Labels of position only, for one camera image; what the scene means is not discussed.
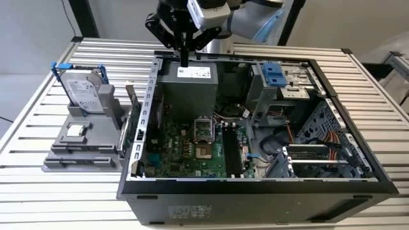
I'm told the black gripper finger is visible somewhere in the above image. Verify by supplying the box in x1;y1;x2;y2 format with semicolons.
144;13;186;68
184;26;223;68

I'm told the dark blue RAM stick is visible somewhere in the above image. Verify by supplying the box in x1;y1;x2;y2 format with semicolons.
59;158;112;167

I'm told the grey power supply unit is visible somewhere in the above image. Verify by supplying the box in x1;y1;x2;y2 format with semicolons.
158;61;220;120

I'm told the blue plastic drive latch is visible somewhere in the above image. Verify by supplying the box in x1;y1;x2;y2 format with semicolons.
263;62;285;87

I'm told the silver metal drive cage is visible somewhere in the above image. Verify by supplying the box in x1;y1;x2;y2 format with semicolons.
245;61;320;127

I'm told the black round cooler fan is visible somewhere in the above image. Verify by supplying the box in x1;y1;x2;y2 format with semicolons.
217;102;245;118

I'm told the hard disk in blue carrier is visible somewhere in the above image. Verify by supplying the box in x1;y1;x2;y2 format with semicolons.
50;61;111;117

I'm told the green graphics card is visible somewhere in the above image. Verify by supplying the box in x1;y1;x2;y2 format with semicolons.
116;84;144;159

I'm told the metal socket cover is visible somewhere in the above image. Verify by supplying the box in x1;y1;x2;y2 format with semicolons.
194;115;215;144

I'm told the CPU socket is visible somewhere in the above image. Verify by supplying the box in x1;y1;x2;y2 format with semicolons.
195;143;215;160

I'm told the grey plastic parts rack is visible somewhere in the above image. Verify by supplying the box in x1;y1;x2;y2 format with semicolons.
43;83;128;173

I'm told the silver CPU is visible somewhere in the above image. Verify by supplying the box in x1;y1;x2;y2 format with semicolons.
66;124;87;137

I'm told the green motherboard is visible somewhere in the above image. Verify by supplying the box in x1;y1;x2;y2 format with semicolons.
143;115;256;179

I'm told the grey metal disk bay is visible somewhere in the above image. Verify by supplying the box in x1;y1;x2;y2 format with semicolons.
265;143;363;178

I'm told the translucent plastic sheet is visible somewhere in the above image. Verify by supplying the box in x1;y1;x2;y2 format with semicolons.
361;31;409;65

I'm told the black open PC case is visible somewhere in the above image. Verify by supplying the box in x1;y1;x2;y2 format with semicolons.
115;49;400;226

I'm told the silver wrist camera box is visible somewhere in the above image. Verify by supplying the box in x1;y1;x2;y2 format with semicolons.
187;0;232;31

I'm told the black metal frame post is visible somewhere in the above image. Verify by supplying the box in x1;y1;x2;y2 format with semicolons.
277;0;304;46
68;0;100;39

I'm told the thin black wall cable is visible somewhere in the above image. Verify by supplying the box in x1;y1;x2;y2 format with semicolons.
62;0;79;39

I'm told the thin orange wire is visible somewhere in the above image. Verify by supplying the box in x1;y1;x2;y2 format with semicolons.
285;121;295;145

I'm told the orange yellow red wire bundle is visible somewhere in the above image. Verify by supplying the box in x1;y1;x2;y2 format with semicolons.
320;130;343;168

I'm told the aluminium frame table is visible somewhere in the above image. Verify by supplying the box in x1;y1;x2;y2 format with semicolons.
379;51;409;106

